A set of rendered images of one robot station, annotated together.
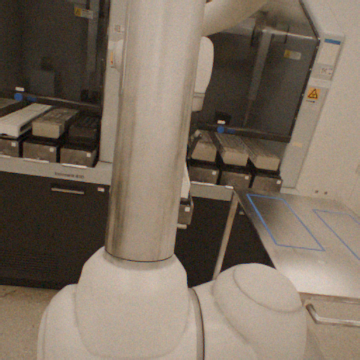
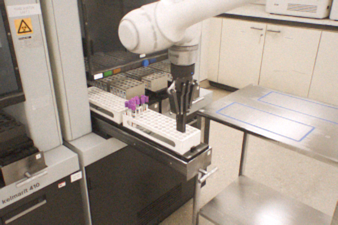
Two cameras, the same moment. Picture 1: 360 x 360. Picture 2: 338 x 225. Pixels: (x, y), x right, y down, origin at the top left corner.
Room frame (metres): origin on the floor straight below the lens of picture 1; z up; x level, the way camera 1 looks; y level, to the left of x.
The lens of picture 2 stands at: (0.36, 0.67, 1.38)
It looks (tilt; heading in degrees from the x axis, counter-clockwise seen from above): 26 degrees down; 320
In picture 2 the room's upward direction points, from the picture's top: straight up
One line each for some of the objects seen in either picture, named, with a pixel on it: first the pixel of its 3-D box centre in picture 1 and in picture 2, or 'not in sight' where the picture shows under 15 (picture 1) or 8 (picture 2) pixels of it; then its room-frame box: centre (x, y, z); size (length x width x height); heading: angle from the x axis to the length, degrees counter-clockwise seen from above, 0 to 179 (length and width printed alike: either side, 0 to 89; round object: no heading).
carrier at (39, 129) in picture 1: (46, 130); not in sight; (1.38, 0.62, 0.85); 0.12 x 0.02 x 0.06; 98
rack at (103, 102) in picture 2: not in sight; (105, 104); (1.46, 0.07, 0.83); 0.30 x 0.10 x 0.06; 7
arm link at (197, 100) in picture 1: (188, 100); (182, 52); (1.05, 0.02, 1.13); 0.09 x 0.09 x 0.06
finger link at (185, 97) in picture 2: not in sight; (184, 95); (1.05, 0.01, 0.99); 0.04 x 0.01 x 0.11; 7
